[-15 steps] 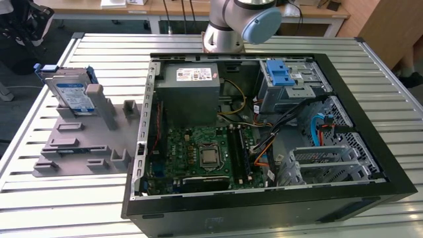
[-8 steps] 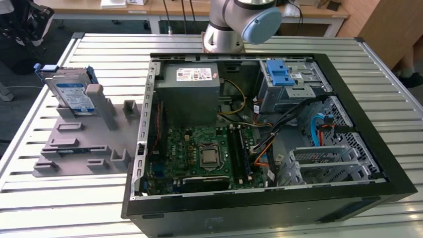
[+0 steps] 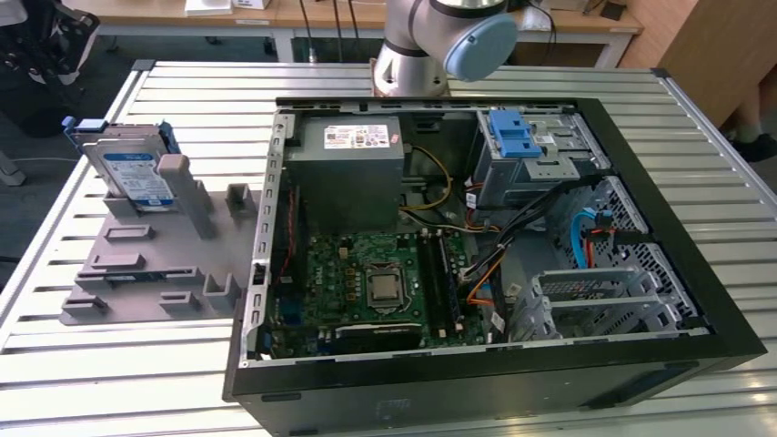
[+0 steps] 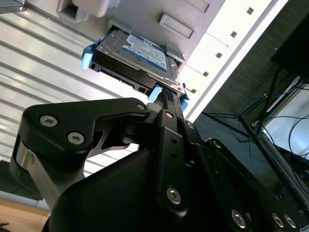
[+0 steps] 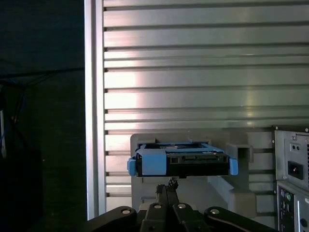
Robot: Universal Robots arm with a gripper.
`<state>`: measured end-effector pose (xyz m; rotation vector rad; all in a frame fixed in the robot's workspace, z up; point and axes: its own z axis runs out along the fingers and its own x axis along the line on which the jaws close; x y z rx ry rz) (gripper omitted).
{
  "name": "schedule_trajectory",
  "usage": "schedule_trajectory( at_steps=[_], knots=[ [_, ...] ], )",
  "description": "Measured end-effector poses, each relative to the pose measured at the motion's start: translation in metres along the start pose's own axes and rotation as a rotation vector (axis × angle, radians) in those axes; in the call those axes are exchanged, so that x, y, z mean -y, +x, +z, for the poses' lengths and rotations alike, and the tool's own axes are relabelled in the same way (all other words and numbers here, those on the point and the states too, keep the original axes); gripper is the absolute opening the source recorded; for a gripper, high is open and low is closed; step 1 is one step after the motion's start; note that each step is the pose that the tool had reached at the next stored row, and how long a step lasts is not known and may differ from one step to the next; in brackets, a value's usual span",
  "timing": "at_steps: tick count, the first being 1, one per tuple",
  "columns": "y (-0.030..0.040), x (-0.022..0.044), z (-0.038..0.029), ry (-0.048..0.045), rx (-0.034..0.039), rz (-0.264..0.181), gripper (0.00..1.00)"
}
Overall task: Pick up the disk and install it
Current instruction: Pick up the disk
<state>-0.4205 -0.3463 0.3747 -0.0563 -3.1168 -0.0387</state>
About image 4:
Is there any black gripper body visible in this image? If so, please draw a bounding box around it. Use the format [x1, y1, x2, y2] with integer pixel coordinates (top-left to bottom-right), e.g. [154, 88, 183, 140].
[41, 149, 234, 232]

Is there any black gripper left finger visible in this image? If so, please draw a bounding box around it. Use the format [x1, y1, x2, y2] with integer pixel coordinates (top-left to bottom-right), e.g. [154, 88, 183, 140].
[9, 88, 191, 215]

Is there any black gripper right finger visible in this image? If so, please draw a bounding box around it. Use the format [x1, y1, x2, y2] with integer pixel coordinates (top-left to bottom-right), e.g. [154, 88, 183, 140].
[172, 93, 305, 232]

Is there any hard disk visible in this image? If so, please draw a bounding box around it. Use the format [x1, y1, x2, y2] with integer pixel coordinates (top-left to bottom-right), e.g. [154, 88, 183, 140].
[81, 31, 191, 113]

